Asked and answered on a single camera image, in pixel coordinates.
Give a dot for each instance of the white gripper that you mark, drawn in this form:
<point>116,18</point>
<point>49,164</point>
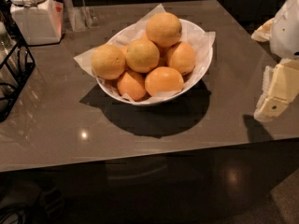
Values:
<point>286,28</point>

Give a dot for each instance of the orange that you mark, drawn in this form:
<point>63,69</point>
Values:
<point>181,57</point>
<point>142,55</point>
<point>108,62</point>
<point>132,84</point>
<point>164,29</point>
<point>163,79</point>

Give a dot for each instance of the white bowl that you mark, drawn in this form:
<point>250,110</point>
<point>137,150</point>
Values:
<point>201,41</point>

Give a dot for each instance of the white paper liner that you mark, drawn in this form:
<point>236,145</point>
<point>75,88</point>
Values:
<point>121,38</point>

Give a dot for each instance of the clear acrylic stand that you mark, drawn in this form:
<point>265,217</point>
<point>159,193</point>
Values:
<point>79,17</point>

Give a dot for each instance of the white ceramic jar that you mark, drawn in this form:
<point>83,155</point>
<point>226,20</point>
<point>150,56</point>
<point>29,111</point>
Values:
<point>40,21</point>

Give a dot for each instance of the black wire rack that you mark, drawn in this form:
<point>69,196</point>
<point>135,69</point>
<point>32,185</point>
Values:
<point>16,61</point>

